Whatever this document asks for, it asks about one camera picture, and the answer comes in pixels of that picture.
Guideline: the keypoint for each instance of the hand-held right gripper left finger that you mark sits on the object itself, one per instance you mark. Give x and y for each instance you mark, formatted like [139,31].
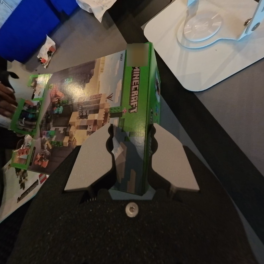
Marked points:
[88,167]

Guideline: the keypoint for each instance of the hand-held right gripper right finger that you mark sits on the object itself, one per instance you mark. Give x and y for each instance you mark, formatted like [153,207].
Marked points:
[175,165]

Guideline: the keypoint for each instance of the green toy brick box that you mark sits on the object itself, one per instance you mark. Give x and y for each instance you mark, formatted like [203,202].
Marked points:
[82,103]

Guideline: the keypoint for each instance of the person's left hand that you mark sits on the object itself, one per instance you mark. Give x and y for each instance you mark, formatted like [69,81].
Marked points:
[7,101]

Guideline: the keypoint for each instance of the white plastic parts bag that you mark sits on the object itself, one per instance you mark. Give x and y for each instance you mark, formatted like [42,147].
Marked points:
[46,53]

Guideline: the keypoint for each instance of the white paper bag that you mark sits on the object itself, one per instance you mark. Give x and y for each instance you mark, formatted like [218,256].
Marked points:
[97,8]

